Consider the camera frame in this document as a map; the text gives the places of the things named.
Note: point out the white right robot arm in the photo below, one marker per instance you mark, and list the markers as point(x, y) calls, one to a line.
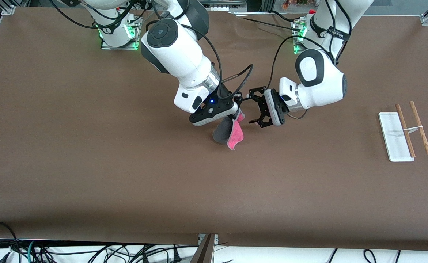
point(177, 51)

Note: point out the brown table leg post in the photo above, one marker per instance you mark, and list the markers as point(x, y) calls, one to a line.
point(203, 252)

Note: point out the white rack with wooden rods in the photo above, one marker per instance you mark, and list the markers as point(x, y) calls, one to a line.
point(396, 137)

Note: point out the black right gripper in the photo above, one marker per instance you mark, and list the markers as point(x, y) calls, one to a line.
point(226, 95)

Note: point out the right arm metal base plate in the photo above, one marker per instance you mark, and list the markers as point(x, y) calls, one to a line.
point(136, 41)

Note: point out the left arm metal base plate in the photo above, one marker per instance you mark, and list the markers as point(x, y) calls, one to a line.
point(297, 47)

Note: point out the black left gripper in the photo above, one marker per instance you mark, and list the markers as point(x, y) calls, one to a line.
point(262, 106)

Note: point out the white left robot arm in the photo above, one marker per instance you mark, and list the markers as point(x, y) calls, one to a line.
point(319, 84)

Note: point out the grey and pink towel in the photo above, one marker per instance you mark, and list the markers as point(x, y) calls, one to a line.
point(223, 133)

